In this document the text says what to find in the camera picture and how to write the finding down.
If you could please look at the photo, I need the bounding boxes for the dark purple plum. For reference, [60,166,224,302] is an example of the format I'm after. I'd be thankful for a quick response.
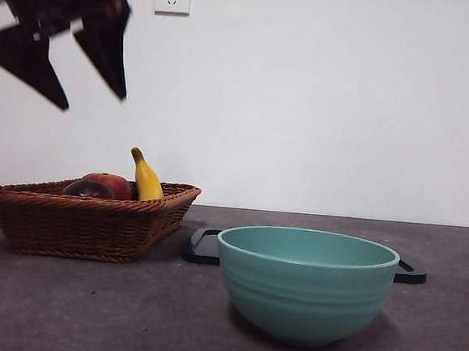
[62,177,117,200]

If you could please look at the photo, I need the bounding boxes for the teal ribbed bowl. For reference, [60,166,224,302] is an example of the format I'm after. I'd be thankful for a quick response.
[209,221,403,351]

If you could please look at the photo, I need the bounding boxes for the yellow banana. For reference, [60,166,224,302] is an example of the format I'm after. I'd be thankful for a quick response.
[126,146,168,203]

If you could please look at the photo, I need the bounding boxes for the red orange peach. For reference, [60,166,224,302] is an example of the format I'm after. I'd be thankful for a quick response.
[80,171,134,202]

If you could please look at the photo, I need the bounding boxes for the brown wicker basket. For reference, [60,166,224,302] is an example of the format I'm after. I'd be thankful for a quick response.
[0,169,203,269]

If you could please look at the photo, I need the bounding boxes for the dark rectangular tray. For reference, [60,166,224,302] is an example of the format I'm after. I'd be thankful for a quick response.
[181,226,430,286]

